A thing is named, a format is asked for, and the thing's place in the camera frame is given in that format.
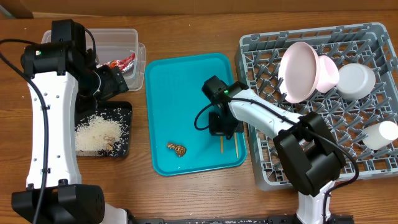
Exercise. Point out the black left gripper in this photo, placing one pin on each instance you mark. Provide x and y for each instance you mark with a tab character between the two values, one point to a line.
114	81

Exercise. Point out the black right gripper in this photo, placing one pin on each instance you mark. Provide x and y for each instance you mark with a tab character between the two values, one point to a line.
215	130

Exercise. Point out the wooden chopstick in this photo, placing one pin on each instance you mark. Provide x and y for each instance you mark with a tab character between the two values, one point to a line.
236	145
221	145

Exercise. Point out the red snack wrapper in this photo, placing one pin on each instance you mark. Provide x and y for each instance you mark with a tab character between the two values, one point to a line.
124	65

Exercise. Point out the brown food scrap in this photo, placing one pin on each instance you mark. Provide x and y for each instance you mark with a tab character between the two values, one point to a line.
180	150

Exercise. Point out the pink round plate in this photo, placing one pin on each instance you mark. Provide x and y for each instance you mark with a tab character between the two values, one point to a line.
300	72

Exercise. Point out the pink bowl with rice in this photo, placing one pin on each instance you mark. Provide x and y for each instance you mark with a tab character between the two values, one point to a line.
329	74

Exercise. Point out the grey bowl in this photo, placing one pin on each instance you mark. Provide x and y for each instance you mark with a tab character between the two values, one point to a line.
356	81

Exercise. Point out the white cup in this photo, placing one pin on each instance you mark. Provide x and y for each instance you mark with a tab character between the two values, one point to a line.
380	135

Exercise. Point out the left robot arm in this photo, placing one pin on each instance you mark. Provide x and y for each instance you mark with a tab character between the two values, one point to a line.
58	73

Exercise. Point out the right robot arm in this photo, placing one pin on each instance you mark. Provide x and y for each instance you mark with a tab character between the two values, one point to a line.
309	156

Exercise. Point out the black waste tray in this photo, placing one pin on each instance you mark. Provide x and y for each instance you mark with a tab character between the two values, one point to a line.
105	130

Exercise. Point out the clear plastic bin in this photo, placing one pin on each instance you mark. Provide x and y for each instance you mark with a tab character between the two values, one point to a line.
116	44

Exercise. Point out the spilled white rice pile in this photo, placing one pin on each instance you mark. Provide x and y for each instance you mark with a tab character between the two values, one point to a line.
96	137

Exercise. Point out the teal serving tray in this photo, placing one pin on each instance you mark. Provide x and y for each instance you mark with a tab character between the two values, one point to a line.
174	100

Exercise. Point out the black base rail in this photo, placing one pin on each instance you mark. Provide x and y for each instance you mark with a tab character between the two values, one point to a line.
278	219

